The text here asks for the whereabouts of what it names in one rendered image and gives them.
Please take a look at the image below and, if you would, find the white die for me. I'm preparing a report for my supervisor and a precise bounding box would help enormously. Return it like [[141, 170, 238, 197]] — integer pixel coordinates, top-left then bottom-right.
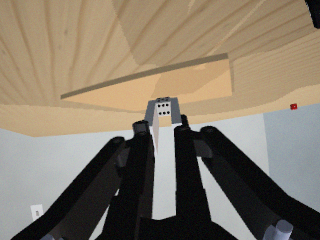
[[155, 97, 171, 117]]

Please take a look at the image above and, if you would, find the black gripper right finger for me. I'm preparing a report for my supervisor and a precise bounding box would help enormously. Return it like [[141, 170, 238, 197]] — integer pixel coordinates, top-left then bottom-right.
[[170, 97, 320, 240]]

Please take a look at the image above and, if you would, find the red die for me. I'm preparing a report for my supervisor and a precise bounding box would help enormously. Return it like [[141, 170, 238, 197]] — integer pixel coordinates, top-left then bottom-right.
[[290, 104, 297, 110]]

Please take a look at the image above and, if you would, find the tan flat mat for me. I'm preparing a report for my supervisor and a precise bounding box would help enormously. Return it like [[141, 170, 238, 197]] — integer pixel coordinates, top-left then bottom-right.
[[60, 53, 232, 111]]

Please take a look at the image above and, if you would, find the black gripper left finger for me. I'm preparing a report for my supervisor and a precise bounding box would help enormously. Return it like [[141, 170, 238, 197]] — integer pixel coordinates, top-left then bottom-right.
[[11, 100, 159, 240]]

